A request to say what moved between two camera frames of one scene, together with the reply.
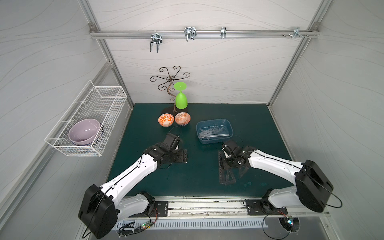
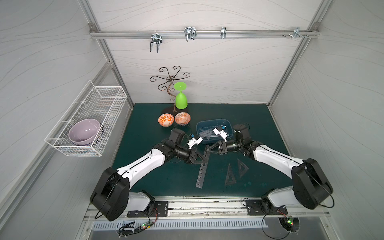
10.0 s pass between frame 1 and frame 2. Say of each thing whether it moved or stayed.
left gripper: moved
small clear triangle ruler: stayed
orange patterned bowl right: stayed
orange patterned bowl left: stayed
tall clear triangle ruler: stayed
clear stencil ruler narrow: moved
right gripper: moved
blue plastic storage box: stayed
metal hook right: stayed
